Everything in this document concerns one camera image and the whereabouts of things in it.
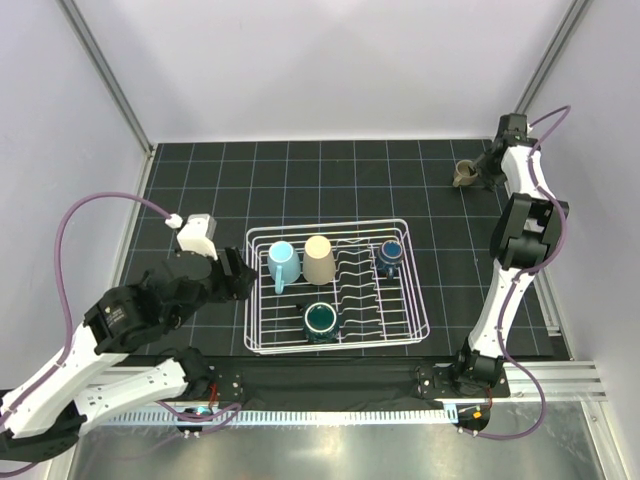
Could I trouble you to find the small beige mug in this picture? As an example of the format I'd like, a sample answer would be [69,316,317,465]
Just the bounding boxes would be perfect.
[452,160,478,188]

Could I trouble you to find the blue mug cream inside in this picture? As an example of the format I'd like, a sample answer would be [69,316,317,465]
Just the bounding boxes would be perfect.
[267,241,301,295]

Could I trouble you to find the beige paper cup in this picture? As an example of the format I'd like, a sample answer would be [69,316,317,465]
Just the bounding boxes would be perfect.
[303,235,336,286]

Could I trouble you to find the dark green mug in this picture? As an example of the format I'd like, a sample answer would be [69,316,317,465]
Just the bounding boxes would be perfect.
[296,302,341,344]

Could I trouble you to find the small speckled blue cup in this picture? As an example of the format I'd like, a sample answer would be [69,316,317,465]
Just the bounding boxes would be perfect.
[375,239,404,280]

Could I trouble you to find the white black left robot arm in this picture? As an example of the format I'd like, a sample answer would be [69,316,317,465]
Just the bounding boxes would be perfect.
[1,248,257,463]

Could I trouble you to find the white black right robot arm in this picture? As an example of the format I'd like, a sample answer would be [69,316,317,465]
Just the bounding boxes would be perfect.
[450,113,569,396]

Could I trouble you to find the black grid mat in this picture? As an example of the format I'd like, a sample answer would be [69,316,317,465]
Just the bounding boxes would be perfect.
[144,140,508,357]

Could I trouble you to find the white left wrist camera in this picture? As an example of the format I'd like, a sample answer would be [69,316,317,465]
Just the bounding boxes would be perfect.
[165,214,218,260]

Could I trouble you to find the white wire dish rack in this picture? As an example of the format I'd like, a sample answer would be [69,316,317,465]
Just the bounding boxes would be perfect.
[244,218,431,355]

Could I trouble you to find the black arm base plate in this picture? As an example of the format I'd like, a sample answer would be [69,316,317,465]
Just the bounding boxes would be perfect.
[205,356,510,409]

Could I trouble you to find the aluminium frame post right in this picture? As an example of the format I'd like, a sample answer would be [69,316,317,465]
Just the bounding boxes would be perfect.
[514,0,593,114]

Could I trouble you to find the aluminium frame post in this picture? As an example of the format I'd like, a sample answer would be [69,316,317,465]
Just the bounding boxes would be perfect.
[514,0,593,114]
[56,0,153,155]

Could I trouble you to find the perforated metal cable duct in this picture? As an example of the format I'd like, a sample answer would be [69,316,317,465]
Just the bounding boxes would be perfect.
[106,405,458,428]

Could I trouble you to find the aluminium frame post left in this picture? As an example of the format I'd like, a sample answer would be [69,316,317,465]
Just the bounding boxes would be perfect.
[56,0,153,155]

